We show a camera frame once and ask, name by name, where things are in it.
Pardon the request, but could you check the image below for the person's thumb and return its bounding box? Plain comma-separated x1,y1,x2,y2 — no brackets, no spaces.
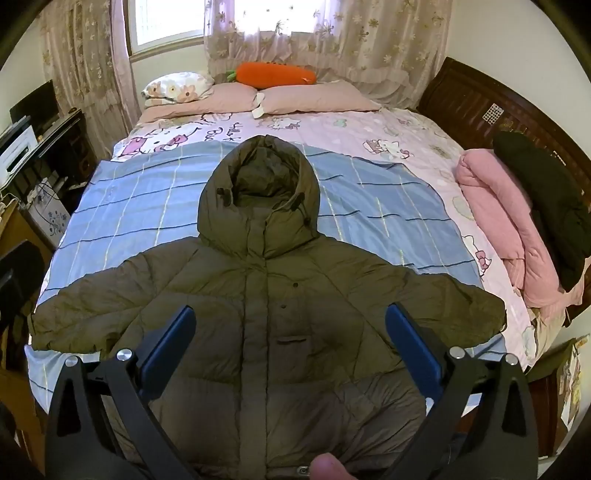
310,453,355,480

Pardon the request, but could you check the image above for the orange carrot plush pillow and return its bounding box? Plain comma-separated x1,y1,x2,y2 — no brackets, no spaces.
228,62,317,90

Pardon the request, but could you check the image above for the pink cartoon print bedspread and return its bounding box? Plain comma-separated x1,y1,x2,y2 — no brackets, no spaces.
102,109,539,367

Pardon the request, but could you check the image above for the floral white pillow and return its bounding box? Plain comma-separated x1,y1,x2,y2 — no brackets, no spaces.
141,72,214,107

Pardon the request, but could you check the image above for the dark garment on quilt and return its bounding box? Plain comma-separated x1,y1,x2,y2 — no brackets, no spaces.
493,132,590,291

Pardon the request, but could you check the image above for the dark wooden headboard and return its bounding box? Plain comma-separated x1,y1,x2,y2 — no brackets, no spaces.
417,57,590,193

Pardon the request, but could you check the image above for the beige floral lace curtain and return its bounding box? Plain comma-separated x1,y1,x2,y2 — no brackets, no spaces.
204,0,453,108

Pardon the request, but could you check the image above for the pink pillow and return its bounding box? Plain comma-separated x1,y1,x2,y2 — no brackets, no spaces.
252,80,381,119
138,83,257,124

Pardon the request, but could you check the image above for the blue plaid bed sheet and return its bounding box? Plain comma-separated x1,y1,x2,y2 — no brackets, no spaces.
26,136,508,408

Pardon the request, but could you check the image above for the pink folded quilt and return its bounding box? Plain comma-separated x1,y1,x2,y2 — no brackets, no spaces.
455,149,585,317

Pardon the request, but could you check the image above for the dark wooden side desk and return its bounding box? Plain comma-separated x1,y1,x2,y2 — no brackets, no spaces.
0,80,100,250

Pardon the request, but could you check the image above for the olive green hooded puffer jacket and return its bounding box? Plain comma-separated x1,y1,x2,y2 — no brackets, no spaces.
32,136,506,479

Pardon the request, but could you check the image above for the pink pillow left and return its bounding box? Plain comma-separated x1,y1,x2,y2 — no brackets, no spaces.
138,83,257,124

